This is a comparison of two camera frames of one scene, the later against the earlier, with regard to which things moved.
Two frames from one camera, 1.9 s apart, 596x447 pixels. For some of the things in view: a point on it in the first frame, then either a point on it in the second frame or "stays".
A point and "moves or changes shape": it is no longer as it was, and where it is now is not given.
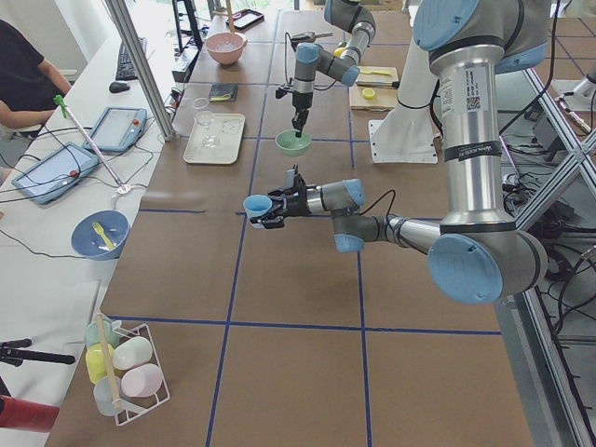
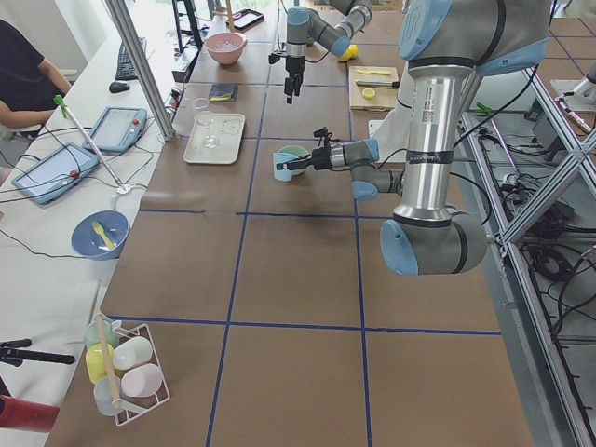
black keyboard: (126, 69) stays
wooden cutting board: (385, 98) stays
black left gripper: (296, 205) -> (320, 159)
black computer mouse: (117, 88) stays
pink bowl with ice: (225, 47) stays
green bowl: (292, 145) moves or changes shape
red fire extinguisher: (27, 414) stays
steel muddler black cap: (395, 84) stays
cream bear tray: (216, 138) stays
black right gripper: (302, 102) -> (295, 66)
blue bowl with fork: (101, 235) stays
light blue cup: (257, 205) -> (282, 157)
